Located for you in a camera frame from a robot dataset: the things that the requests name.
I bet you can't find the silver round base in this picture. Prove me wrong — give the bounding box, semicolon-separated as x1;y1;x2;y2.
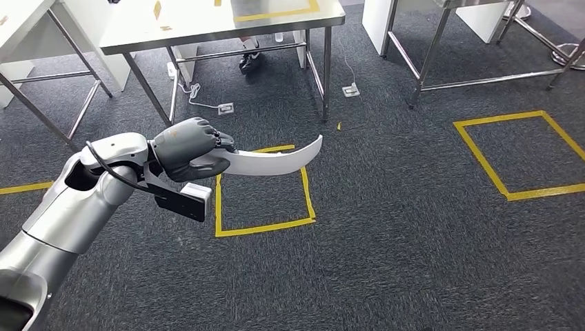
502;3;534;22
552;42;585;71

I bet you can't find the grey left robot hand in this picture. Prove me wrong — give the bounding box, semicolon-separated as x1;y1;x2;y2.
150;117;237;183

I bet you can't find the yellow tape outline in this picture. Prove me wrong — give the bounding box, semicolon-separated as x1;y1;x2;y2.
234;0;321;23

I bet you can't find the steel workbench with yellow tape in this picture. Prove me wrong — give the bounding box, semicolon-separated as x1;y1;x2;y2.
99;0;346;128

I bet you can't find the white curved plastic part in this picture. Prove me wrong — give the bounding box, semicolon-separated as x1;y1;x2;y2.
201;134;324;178

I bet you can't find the black and white shoe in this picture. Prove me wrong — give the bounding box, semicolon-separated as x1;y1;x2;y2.
238;36;264;77

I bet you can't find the thin grey cable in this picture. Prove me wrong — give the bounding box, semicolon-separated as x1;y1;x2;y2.
338;39;358;88

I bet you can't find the yellow floor tape square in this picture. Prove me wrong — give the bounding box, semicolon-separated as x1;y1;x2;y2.
215;144;317;239
0;181;54;197

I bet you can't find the white cable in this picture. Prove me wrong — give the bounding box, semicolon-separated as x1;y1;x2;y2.
166;61;221;110

